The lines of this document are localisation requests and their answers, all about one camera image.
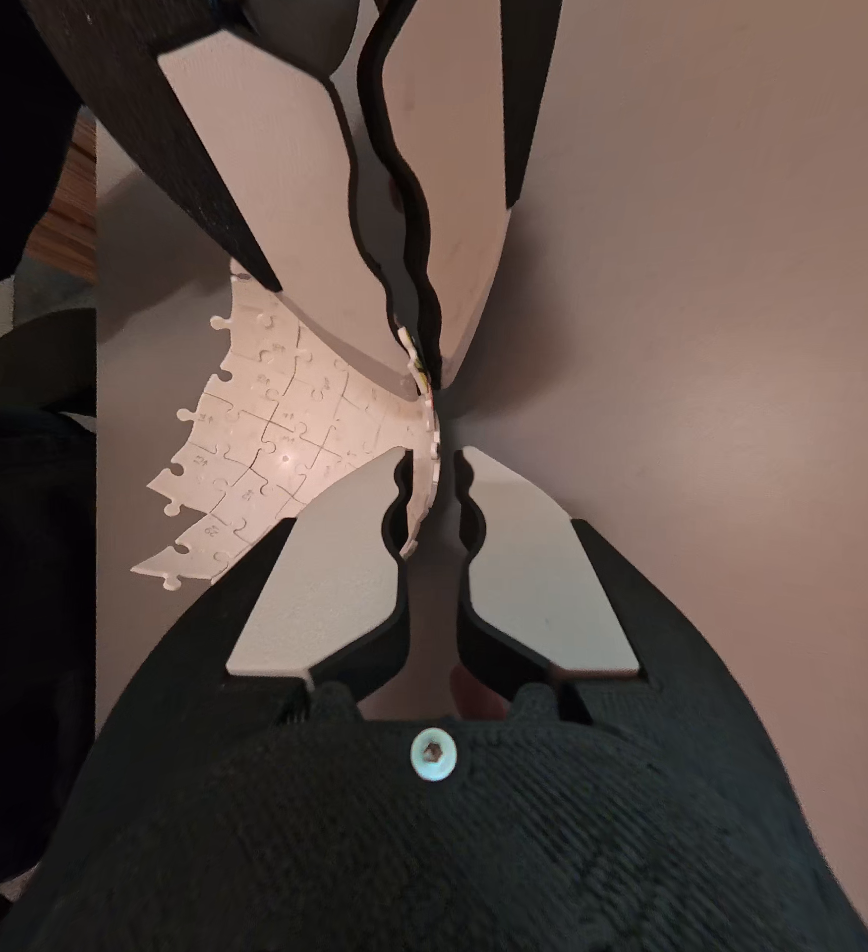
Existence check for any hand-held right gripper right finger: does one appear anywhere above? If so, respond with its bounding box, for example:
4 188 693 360
450 446 641 705

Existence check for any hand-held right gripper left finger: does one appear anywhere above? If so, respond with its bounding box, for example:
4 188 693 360
224 446 415 705

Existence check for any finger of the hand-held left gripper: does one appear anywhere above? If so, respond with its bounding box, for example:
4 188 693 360
157 27 438 394
356 0 520 391

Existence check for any partly built white puzzle ball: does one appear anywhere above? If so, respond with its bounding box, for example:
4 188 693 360
130 277 444 592

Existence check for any white puzzle piece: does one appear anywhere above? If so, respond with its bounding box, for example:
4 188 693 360
397 323 435 395

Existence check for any person's right hand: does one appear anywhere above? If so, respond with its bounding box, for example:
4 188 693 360
449 664 514 722

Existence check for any black chair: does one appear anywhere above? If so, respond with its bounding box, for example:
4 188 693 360
0 308 96 414

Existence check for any person's dark clothing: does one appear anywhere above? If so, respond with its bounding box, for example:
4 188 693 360
0 402 100 893

